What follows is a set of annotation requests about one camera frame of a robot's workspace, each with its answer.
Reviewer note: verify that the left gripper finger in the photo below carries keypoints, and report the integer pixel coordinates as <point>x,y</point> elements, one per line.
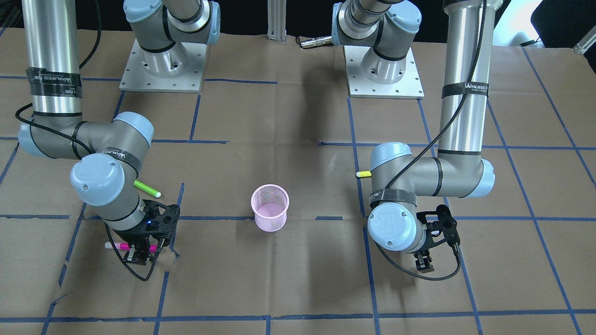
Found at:
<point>424,261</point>
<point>454,243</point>

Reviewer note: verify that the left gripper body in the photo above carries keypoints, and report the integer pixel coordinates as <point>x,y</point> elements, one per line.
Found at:
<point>423,263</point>

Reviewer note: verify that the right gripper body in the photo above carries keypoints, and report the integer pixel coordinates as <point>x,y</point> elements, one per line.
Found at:
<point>136,234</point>

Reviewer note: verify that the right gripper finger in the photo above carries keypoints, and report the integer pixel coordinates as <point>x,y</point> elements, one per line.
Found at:
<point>138,253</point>
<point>158,249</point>

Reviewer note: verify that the pink pen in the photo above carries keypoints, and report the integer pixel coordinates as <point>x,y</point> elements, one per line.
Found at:
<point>125,247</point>

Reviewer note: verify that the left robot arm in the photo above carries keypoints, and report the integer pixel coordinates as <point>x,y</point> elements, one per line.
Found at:
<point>398,178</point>

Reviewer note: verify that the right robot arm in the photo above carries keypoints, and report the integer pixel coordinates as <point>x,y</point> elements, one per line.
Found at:
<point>109,155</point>

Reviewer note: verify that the pink mesh cup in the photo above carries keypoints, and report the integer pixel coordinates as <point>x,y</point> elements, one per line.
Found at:
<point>270,203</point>

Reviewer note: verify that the green pen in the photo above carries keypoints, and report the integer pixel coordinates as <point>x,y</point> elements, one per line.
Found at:
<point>147,189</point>

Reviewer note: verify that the brown paper table cover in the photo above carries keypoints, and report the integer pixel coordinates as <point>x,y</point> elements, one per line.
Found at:
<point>275,114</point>

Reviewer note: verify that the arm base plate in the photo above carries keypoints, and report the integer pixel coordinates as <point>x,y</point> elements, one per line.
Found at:
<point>178,70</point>
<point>369,76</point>

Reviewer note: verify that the aluminium frame post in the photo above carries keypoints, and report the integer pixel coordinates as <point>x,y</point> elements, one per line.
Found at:
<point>276,15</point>

